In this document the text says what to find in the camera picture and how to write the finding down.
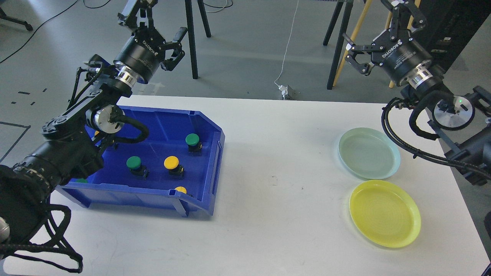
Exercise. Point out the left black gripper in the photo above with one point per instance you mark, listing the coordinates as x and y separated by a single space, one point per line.
144 52

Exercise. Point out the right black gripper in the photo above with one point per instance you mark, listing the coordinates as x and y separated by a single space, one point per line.
402 57

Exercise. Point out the green push button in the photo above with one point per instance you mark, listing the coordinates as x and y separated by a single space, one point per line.
136 167
194 144

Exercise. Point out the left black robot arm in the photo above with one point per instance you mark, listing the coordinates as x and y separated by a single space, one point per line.
76 140

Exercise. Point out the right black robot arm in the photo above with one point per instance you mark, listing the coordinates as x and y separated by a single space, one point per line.
435 109

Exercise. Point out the green push button back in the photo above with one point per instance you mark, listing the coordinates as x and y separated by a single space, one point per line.
194 144

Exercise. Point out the light green plate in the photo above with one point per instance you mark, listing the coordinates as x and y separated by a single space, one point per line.
368 153

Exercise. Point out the yellow push button front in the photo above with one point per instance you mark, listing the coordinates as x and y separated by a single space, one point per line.
183 190

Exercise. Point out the yellow plate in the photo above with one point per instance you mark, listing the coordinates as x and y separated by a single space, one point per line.
385 214

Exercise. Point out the wooden easel legs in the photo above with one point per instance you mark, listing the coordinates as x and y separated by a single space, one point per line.
356 30

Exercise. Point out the black tripod stand left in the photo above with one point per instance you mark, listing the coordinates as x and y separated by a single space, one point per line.
190 26

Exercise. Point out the black stand legs right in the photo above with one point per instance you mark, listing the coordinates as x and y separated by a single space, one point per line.
343 7

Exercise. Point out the black cabinet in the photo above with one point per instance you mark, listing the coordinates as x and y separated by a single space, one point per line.
451 24

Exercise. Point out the blue plastic bin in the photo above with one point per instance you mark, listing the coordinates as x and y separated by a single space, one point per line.
115 185

